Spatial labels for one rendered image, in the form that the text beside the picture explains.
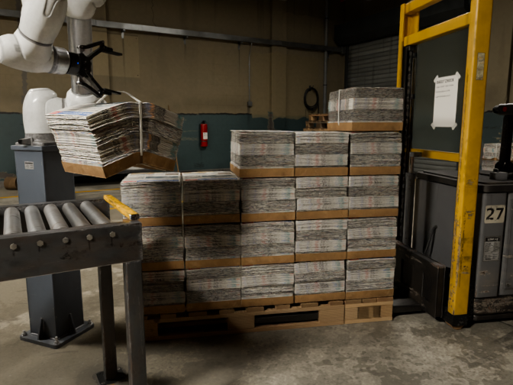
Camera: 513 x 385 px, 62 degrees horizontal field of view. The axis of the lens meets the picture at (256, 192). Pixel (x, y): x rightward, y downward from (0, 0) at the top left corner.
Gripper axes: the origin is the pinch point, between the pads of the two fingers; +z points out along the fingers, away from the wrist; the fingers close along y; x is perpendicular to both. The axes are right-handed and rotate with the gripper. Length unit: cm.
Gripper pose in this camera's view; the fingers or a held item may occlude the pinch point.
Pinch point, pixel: (117, 72)
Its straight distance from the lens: 175.7
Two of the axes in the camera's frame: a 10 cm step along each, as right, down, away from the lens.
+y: -0.7, 9.9, 1.1
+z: 6.2, -0.4, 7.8
